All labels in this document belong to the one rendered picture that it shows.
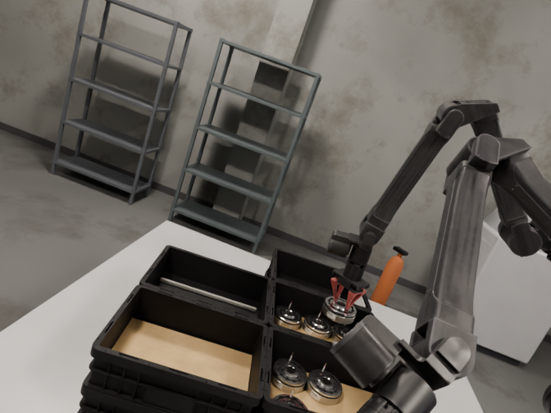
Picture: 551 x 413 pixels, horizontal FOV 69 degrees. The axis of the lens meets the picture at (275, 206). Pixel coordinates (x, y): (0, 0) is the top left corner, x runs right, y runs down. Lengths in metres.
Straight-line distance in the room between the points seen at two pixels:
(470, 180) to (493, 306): 3.35
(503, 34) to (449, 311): 4.18
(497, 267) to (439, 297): 3.34
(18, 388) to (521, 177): 1.20
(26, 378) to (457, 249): 1.06
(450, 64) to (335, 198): 1.74
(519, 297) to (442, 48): 2.40
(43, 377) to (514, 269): 3.51
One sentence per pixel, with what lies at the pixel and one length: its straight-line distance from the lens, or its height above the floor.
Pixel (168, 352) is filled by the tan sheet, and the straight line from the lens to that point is 1.19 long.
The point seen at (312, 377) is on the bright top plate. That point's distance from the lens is 1.25.
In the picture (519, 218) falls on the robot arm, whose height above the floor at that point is 1.47.
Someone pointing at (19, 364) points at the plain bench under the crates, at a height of 0.70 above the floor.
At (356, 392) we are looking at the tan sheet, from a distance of 1.34.
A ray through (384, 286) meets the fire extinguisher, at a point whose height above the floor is 0.25.
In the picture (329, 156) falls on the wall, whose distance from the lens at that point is 4.38.
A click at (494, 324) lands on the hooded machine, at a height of 0.30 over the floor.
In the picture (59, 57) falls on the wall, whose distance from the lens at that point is 5.36.
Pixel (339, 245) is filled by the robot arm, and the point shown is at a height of 1.21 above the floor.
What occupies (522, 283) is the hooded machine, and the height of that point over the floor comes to 0.74.
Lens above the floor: 1.58
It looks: 16 degrees down
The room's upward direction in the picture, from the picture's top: 20 degrees clockwise
